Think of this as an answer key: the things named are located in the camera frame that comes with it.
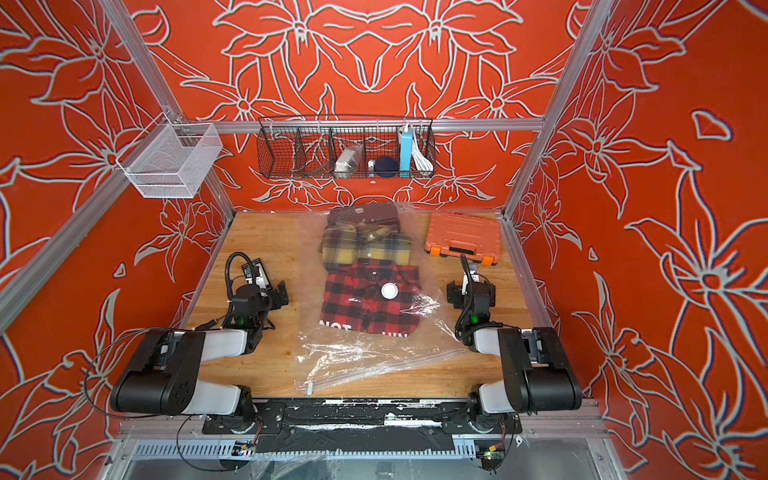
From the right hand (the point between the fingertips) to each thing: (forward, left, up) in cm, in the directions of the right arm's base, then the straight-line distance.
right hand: (466, 279), depth 92 cm
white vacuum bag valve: (-3, +24, -3) cm, 24 cm away
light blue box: (+25, +20, +26) cm, 41 cm away
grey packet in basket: (+27, +37, +24) cm, 52 cm away
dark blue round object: (+29, +25, +22) cm, 44 cm away
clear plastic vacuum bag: (-24, +39, -4) cm, 46 cm away
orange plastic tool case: (+19, -6, -1) cm, 20 cm away
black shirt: (+31, +30, -3) cm, 44 cm away
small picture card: (-6, +60, +10) cm, 62 cm away
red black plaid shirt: (-7, +35, -2) cm, 36 cm away
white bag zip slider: (-31, +45, -6) cm, 55 cm away
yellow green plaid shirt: (+15, +41, -1) cm, 43 cm away
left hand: (-2, +63, 0) cm, 63 cm away
